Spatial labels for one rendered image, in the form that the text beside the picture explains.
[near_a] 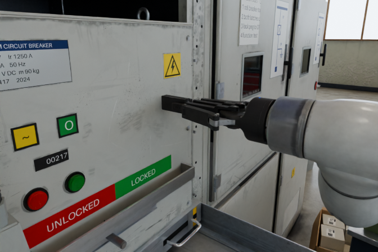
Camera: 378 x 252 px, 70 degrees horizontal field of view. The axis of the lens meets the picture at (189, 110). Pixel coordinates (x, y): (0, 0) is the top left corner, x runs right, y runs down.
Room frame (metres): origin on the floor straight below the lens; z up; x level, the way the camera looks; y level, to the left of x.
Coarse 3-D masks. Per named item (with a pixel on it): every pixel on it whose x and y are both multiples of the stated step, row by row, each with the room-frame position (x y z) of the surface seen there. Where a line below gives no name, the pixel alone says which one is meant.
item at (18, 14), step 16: (0, 16) 0.34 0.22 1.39; (16, 16) 0.35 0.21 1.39; (32, 16) 0.37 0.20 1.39; (48, 16) 0.38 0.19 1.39; (64, 16) 0.40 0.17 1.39; (80, 16) 0.42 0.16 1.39; (192, 32) 0.64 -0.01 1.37; (192, 48) 0.64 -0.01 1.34; (192, 64) 0.64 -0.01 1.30; (192, 80) 0.64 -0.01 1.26; (192, 96) 0.64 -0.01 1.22; (192, 128) 0.64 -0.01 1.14
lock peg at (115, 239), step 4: (104, 220) 0.42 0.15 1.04; (108, 236) 0.41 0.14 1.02; (112, 236) 0.41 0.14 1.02; (116, 236) 0.41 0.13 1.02; (112, 240) 0.40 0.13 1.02; (116, 240) 0.40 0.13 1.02; (120, 240) 0.40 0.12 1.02; (124, 240) 0.40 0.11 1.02; (116, 244) 0.39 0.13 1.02; (120, 244) 0.39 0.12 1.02; (124, 244) 0.39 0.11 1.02; (120, 248) 0.39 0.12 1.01
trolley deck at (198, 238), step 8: (192, 240) 0.60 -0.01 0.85; (200, 240) 0.60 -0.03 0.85; (208, 240) 0.60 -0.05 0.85; (176, 248) 0.57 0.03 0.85; (184, 248) 0.57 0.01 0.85; (192, 248) 0.57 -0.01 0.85; (200, 248) 0.57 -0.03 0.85; (208, 248) 0.57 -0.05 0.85; (216, 248) 0.57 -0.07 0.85; (224, 248) 0.57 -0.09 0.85
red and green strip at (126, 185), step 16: (160, 160) 0.55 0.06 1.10; (128, 176) 0.48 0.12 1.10; (144, 176) 0.51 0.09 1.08; (112, 192) 0.45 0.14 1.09; (128, 192) 0.47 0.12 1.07; (80, 208) 0.39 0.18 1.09; (96, 208) 0.42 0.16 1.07; (48, 224) 0.35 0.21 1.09; (64, 224) 0.37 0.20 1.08; (32, 240) 0.33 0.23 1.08
